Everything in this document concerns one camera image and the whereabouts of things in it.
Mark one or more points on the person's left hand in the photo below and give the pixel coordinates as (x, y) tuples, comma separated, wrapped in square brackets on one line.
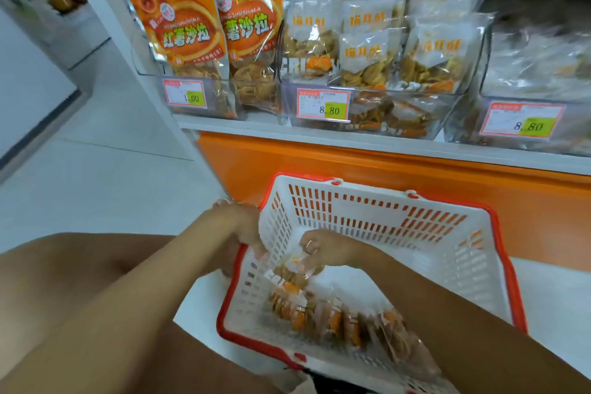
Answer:
[(235, 225)]

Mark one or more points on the person's right forearm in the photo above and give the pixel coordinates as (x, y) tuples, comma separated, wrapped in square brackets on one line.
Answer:
[(452, 324)]

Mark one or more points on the person's left forearm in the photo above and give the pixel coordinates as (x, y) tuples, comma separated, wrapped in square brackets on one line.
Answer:
[(111, 315)]

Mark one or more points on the background goods shelf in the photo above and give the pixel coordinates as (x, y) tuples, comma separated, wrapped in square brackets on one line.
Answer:
[(65, 29)]

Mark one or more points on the white snack shelf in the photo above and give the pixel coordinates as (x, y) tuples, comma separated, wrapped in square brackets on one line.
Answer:
[(369, 147)]

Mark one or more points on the stack of orange packets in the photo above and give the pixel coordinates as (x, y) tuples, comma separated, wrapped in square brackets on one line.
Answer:
[(185, 24)]

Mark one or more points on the pile of small brown snacks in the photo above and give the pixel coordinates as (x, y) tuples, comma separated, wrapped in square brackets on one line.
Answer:
[(323, 315)]

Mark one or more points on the person's right hand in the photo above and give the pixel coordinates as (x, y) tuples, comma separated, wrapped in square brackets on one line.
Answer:
[(331, 249)]

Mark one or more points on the white red-rimmed shopping basket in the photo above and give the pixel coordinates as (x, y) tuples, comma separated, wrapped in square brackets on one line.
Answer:
[(462, 250)]

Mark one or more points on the black clothing item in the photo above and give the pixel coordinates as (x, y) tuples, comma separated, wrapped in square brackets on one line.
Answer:
[(337, 385)]

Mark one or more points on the orange shelf base panel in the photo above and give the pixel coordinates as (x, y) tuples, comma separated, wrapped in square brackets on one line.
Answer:
[(517, 214)]

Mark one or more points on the clear plastic bin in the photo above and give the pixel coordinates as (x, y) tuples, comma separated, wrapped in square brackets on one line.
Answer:
[(143, 84), (462, 126), (286, 103)]

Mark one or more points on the white yellow price tag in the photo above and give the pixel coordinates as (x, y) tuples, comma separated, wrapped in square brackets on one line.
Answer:
[(323, 105), (522, 119), (185, 94)]

